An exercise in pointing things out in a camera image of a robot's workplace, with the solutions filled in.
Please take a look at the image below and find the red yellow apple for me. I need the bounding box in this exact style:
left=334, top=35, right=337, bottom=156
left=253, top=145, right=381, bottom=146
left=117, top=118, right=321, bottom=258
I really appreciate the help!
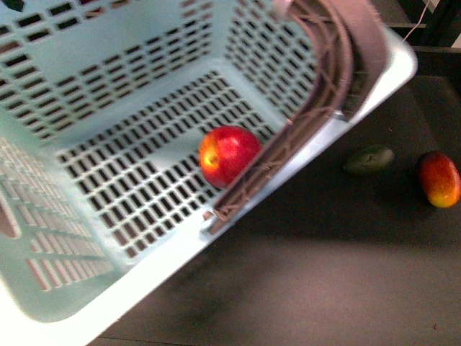
left=199, top=125, right=262, bottom=189

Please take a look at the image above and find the light blue plastic basket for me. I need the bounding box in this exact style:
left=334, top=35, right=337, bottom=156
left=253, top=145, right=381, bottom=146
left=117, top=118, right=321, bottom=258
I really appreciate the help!
left=1, top=1, right=417, bottom=345

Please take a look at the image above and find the brown basket handle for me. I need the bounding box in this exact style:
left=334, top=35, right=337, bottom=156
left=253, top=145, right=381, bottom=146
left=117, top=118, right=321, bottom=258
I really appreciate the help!
left=208, top=1, right=387, bottom=235

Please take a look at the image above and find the black display tray near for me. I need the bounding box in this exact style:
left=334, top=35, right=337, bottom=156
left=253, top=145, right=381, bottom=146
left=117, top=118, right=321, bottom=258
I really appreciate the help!
left=95, top=47, right=460, bottom=345

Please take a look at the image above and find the green avocado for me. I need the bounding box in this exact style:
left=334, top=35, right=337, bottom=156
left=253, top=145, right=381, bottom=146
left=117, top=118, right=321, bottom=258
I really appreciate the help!
left=343, top=144, right=395, bottom=176

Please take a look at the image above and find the red orange mango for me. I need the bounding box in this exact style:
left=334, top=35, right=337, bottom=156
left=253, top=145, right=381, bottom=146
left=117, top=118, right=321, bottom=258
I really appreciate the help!
left=415, top=151, right=460, bottom=208

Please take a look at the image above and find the pink cable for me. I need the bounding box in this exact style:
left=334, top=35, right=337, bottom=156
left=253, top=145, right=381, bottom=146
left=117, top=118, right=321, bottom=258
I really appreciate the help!
left=402, top=0, right=431, bottom=43

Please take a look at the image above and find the black perforated shelf post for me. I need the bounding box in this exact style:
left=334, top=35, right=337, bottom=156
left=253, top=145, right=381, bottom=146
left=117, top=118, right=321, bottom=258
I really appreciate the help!
left=420, top=0, right=460, bottom=48

